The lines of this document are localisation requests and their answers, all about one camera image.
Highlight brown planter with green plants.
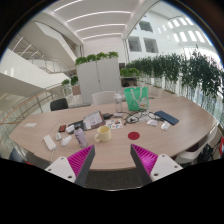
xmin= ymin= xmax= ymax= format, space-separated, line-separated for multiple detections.
xmin=60 ymin=75 xmax=82 ymax=97

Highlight brown-edged printed booklet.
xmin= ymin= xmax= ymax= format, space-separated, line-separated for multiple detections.
xmin=82 ymin=110 xmax=107 ymax=131

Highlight long white plastic packet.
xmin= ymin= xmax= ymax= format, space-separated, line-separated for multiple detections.
xmin=160 ymin=120 xmax=172 ymax=131

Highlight white card box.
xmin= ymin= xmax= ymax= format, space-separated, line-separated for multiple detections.
xmin=65 ymin=124 xmax=76 ymax=134

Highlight tangled black cables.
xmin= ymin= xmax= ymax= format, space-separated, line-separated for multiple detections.
xmin=123 ymin=111 xmax=161 ymax=125

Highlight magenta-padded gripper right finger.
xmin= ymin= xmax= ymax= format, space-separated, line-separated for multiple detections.
xmin=130 ymin=143 xmax=184 ymax=185

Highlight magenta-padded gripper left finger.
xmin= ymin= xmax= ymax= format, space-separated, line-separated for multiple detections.
xmin=44 ymin=144 xmax=96 ymax=188

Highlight ceiling light strips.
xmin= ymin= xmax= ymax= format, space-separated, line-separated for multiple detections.
xmin=53 ymin=0 xmax=133 ymax=41

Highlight white power strip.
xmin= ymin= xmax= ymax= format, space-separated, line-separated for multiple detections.
xmin=43 ymin=134 xmax=58 ymax=152

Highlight pale yellow mug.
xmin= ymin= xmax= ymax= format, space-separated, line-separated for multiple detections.
xmin=94 ymin=125 xmax=112 ymax=143

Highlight clear plastic water bottle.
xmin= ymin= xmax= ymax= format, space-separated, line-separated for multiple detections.
xmin=114 ymin=92 xmax=124 ymax=114

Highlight white chair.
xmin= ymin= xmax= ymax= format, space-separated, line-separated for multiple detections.
xmin=174 ymin=126 xmax=219 ymax=164
xmin=91 ymin=90 xmax=117 ymax=106

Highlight row of tall green plants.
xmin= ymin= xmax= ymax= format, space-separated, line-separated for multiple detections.
xmin=125 ymin=46 xmax=224 ymax=111

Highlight flat round red coaster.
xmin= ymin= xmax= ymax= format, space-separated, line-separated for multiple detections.
xmin=127 ymin=131 xmax=141 ymax=141

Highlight black chair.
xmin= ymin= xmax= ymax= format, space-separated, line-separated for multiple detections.
xmin=49 ymin=97 xmax=69 ymax=112

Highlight green tote bag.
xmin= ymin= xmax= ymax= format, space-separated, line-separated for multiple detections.
xmin=123 ymin=86 xmax=150 ymax=112

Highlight dark planter with green plants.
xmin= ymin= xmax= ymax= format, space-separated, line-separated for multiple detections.
xmin=119 ymin=67 xmax=141 ymax=88

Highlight lilac drink bottle black cap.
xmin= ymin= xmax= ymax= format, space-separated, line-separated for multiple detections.
xmin=73 ymin=126 xmax=89 ymax=148

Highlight white cabinet with plants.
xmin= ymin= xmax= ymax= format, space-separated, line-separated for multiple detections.
xmin=74 ymin=51 xmax=122 ymax=104

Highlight colourful sticker sheet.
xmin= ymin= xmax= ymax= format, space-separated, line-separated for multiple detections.
xmin=105 ymin=118 xmax=124 ymax=130

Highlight white paper slip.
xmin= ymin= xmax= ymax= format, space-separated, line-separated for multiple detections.
xmin=23 ymin=122 xmax=38 ymax=129

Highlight flat clear plastic packet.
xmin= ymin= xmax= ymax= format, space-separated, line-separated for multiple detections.
xmin=146 ymin=119 xmax=159 ymax=127

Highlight large white computer mouse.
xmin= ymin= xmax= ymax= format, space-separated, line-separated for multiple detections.
xmin=60 ymin=134 xmax=73 ymax=147

